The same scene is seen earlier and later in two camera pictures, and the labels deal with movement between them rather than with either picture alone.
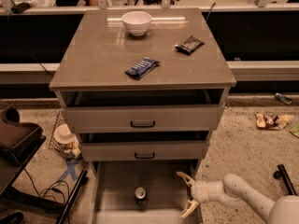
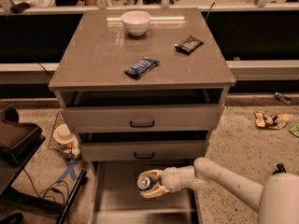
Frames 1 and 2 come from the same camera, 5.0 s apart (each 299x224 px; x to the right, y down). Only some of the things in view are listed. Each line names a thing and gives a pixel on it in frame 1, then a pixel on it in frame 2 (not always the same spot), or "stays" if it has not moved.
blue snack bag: (142, 67) stays
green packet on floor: (295, 131) stays
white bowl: (137, 22) stays
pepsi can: (141, 196) → (145, 183)
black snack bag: (190, 45) stays
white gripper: (202, 191) → (170, 179)
